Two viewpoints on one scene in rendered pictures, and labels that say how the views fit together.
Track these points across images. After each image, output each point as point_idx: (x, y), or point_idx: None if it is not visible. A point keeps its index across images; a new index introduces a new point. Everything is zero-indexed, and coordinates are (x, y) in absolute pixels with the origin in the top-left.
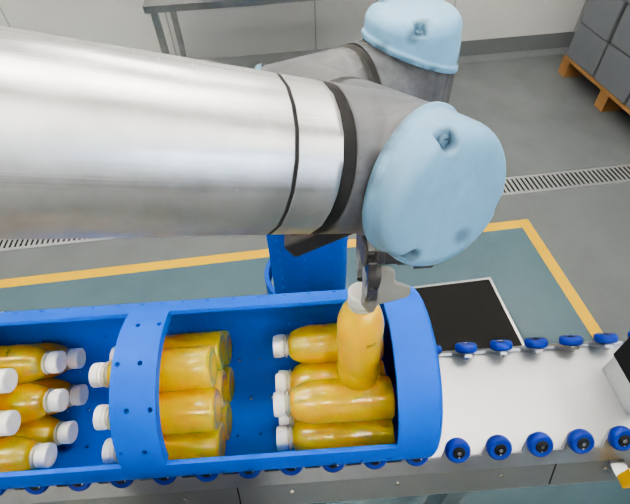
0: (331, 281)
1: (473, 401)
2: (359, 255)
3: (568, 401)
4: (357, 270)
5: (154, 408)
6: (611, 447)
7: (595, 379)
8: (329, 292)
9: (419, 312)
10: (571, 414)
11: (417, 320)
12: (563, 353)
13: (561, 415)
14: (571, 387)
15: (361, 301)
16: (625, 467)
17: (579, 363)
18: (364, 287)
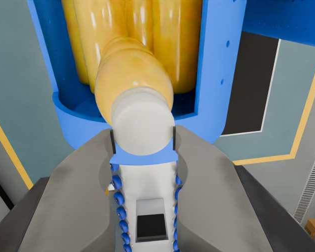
0: (289, 27)
1: None
2: (185, 203)
3: (144, 179)
4: (184, 141)
5: None
6: (117, 190)
7: (157, 193)
8: (227, 36)
9: (162, 157)
10: (136, 178)
11: (150, 154)
12: (174, 184)
13: (136, 174)
14: (152, 182)
15: (101, 136)
16: (111, 189)
17: (167, 189)
18: (52, 203)
